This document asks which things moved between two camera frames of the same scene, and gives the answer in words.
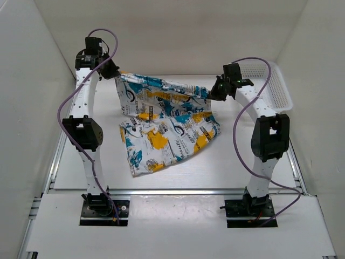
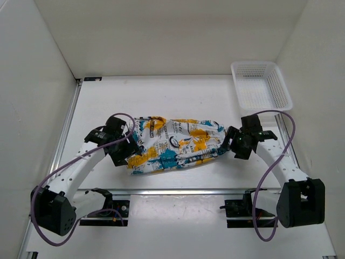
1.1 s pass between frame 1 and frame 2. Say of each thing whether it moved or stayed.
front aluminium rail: stayed
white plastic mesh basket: stayed
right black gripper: moved
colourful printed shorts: moved
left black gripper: moved
